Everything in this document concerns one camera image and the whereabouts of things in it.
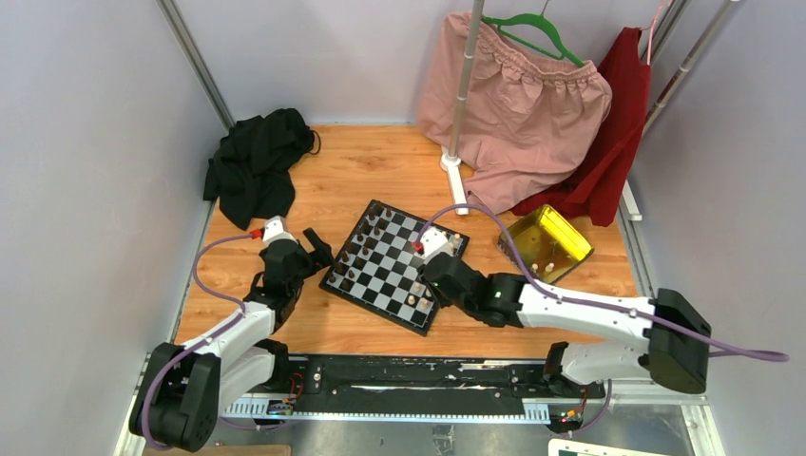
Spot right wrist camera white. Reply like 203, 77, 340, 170
418, 226, 452, 262

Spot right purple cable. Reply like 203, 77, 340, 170
412, 202, 790, 435

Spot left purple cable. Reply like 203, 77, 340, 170
139, 231, 260, 451

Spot green hanger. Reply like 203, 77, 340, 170
482, 12, 586, 69

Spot red garment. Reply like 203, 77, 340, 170
510, 28, 651, 227

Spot purple cable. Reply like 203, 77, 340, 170
412, 202, 790, 435
139, 231, 260, 451

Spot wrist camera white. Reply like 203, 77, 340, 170
418, 226, 452, 262
261, 216, 297, 247

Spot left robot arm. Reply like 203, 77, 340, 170
128, 217, 334, 452

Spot black white chessboard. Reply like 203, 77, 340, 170
319, 199, 439, 335

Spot black cloth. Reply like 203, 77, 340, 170
202, 108, 321, 230

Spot white clothes rack stand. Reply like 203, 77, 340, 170
440, 0, 485, 216

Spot pink shorts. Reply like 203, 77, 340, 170
415, 10, 613, 216

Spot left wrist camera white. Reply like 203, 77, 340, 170
261, 216, 297, 247

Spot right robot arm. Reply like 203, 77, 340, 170
419, 253, 711, 397

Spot yellow metal tray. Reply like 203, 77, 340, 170
496, 204, 594, 284

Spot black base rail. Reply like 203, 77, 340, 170
224, 353, 607, 426

